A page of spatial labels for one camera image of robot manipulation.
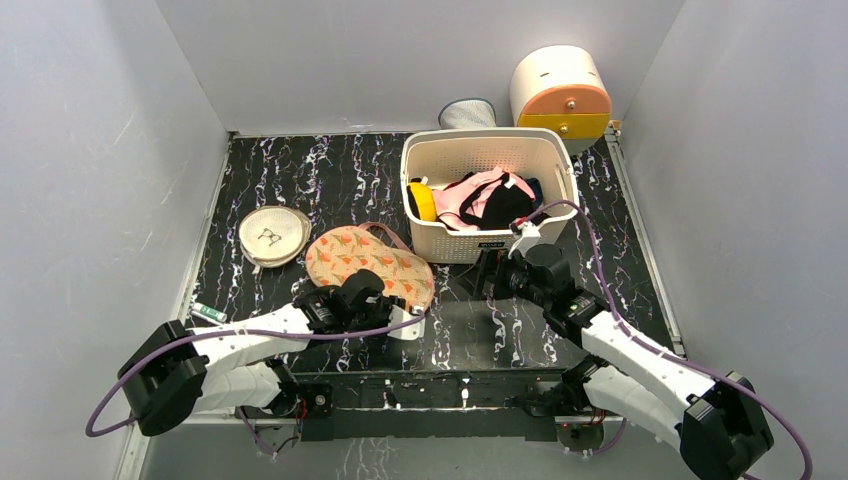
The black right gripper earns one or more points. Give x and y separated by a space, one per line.
494 279

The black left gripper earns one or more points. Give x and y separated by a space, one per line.
387 304

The orange floral bra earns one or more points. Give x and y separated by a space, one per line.
339 253

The round beige mesh laundry bag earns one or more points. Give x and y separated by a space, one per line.
271 236

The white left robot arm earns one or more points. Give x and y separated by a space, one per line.
180 371

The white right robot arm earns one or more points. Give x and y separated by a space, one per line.
719 432

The black bra in basket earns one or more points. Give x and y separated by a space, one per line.
495 204

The pink bra in basket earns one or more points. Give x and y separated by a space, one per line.
448 199

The white mesh cylinder bag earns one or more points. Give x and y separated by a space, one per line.
468 113

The dark blue garment in basket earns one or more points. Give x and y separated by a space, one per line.
536 187

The yellow garment in basket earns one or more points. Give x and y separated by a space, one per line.
422 202

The green white tube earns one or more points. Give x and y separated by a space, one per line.
208 314

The cream orange drawer box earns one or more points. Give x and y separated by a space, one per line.
559 88

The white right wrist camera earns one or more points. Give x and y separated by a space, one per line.
526 234

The aluminium front frame rail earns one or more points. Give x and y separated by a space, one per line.
430 397

